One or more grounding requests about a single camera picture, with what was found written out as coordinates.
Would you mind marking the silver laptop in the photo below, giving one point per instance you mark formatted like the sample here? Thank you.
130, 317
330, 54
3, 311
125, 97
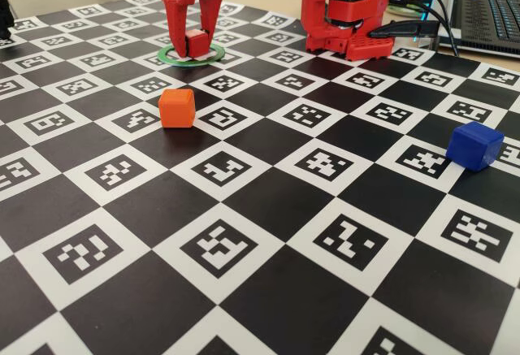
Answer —
487, 18

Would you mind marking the blue cube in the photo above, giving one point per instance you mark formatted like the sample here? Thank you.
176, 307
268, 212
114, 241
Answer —
473, 145

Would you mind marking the red robot arm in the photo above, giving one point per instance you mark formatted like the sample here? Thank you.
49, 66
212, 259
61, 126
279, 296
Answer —
321, 26

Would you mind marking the black wedge shaped power plug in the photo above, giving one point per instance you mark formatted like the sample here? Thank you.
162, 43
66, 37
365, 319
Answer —
406, 29

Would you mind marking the orange cube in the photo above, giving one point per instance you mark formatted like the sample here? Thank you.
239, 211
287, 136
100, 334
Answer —
176, 109

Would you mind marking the red cube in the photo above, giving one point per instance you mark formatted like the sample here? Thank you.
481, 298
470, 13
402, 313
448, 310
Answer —
198, 44

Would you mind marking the black white marker checkerboard mat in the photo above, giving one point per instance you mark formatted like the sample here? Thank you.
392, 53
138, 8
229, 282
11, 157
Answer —
284, 290

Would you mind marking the black object at mat edge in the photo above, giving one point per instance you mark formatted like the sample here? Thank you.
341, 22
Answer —
5, 14

